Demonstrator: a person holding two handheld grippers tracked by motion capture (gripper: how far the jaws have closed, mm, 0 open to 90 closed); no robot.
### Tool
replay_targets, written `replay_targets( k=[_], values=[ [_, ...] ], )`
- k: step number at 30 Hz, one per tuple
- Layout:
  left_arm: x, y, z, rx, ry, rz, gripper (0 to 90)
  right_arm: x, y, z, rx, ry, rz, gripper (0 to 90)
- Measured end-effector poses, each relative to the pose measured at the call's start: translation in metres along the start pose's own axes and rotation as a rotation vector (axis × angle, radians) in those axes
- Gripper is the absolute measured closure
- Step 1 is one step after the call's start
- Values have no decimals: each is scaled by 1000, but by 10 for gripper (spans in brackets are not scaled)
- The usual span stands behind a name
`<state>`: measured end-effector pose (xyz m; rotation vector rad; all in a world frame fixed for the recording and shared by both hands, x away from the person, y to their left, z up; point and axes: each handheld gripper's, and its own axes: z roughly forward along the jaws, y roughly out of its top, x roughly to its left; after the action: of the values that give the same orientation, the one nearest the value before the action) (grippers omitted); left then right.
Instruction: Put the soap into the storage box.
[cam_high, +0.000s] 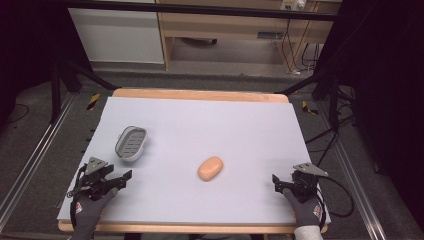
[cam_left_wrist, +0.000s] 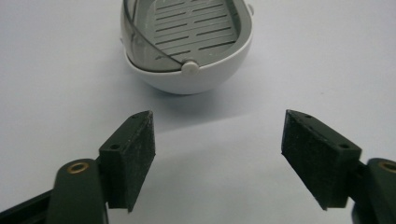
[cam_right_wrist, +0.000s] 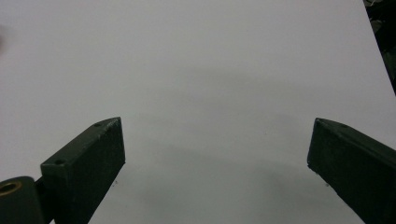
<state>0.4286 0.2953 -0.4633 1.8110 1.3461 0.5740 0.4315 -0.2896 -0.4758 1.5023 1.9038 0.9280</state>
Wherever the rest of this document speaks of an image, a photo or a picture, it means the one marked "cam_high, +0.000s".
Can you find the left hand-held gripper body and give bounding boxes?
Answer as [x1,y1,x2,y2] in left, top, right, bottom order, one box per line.
[77,156,117,202]

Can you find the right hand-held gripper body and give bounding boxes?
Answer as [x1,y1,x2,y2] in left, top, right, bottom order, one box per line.
[290,161,330,204]

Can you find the grey soap dish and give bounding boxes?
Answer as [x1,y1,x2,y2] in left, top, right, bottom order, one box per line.
[114,125,149,163]

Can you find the orange soap bar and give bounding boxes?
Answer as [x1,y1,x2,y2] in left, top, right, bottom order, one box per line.
[197,156,225,183]

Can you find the person's right hand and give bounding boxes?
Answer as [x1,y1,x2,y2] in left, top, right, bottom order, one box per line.
[282,187,325,230]

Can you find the person's left hand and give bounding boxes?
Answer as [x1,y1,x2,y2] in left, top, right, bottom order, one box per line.
[69,187,120,240]

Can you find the yellow black floor marker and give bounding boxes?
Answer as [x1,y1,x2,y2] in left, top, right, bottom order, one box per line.
[301,100,320,116]
[86,92,101,111]

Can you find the white table board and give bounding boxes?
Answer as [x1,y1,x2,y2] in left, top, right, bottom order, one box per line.
[56,96,332,226]

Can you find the black metal stand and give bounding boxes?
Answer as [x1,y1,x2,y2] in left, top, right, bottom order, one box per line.
[274,71,342,134]
[49,58,118,125]

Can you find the wooden table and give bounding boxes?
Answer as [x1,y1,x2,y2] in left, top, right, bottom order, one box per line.
[57,87,330,235]

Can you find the black curtain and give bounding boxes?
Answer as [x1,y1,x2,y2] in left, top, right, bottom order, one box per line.
[0,0,94,126]
[316,0,424,231]

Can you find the white cabinet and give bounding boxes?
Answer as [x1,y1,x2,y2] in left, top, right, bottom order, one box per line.
[67,0,166,65]

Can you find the wooden desk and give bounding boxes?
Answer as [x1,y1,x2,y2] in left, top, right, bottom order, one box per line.
[155,0,343,74]

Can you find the white power strip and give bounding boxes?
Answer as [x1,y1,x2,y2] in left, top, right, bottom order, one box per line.
[280,0,307,11]

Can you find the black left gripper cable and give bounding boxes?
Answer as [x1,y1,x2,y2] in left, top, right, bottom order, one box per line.
[66,164,88,231]

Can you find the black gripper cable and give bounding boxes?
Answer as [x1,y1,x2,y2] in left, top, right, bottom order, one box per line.
[66,164,88,231]
[315,175,355,231]

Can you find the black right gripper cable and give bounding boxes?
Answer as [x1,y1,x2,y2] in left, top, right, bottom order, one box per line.
[315,175,355,231]

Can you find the black floor cables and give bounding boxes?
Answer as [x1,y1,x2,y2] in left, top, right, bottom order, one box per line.
[304,84,358,168]

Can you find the metal floor rail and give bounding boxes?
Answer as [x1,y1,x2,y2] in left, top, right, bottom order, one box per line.
[315,99,390,240]
[0,92,77,232]

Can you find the hanging desk cables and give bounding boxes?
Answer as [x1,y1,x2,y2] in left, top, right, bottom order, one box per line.
[280,18,322,76]

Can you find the black horizontal frame bar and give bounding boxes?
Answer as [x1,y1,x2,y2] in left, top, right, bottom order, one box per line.
[63,0,338,22]

